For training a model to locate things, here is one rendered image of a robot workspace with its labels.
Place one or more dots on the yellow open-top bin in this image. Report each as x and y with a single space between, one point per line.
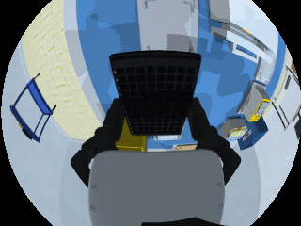
129 142

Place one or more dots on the blue bench mat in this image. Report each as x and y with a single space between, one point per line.
107 27

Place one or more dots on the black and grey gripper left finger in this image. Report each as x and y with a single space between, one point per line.
104 140

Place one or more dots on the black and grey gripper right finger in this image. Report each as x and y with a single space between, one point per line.
208 138

